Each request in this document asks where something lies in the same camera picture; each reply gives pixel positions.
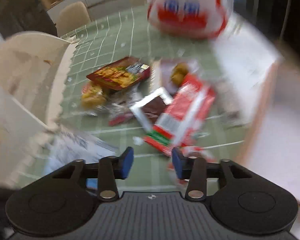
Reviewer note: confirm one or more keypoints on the beige chair with scalloped cover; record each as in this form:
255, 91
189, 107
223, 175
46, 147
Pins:
33, 66

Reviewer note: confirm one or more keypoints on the dark red spicy snack pouch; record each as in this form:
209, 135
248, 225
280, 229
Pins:
120, 74

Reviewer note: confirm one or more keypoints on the green grid tablecloth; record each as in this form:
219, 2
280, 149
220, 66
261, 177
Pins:
127, 33

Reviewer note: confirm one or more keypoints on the beige dining chair far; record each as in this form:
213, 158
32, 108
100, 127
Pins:
72, 17

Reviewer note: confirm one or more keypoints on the pink pack of brown eggs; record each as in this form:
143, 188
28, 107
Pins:
170, 73

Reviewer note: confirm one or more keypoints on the red long snack packet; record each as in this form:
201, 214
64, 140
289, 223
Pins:
183, 117

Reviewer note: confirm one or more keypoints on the red white rabbit plush bag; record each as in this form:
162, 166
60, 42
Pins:
199, 19

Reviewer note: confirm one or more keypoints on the pink cardboard box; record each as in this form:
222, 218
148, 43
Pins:
269, 100

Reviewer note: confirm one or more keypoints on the brown chocolate bar white wrapper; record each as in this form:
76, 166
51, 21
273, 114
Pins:
148, 109

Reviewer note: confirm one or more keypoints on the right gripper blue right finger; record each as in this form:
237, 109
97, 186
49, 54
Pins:
194, 169

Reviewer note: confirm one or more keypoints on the yellow bread bun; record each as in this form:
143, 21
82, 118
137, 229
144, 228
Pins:
93, 95

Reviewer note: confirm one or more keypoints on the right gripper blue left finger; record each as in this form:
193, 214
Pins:
113, 168

